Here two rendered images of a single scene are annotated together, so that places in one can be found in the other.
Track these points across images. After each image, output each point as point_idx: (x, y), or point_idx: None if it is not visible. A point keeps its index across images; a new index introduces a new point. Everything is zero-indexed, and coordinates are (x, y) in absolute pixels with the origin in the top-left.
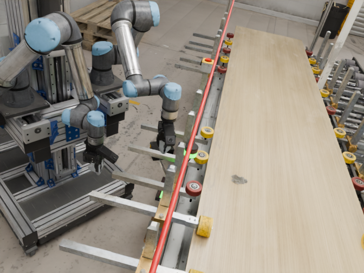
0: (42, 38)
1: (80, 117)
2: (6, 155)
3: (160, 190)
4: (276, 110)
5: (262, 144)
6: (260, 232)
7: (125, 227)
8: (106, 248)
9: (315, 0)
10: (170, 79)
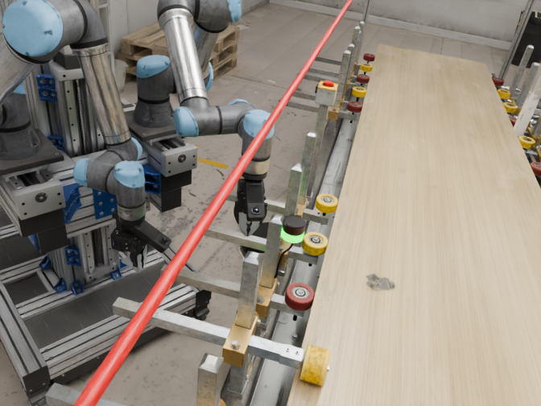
0: (30, 32)
1: (103, 172)
2: (12, 243)
3: None
4: (445, 168)
5: (421, 223)
6: (419, 377)
7: (196, 362)
8: (162, 396)
9: (505, 10)
10: (277, 130)
